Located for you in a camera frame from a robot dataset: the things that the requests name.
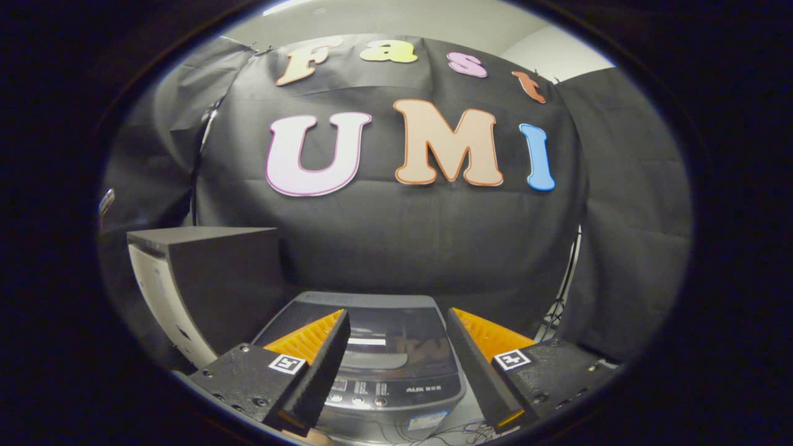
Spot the grey washing machine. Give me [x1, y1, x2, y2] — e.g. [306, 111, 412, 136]
[251, 291, 467, 444]

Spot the tangle of black cables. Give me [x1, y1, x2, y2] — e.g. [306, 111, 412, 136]
[378, 421, 496, 446]

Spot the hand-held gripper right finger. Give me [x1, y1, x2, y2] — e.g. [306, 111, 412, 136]
[446, 307, 620, 433]

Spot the dark glass washing machine lid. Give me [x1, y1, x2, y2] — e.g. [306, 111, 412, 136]
[254, 292, 456, 378]

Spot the white and black cabinet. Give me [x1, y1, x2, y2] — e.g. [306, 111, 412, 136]
[127, 226, 287, 369]

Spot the black tripod stand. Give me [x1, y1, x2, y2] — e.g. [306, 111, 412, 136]
[536, 226, 583, 341]

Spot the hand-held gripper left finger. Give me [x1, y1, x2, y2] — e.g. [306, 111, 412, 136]
[186, 310, 353, 434]

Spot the black backdrop cloth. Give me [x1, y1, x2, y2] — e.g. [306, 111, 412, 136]
[99, 34, 693, 366]

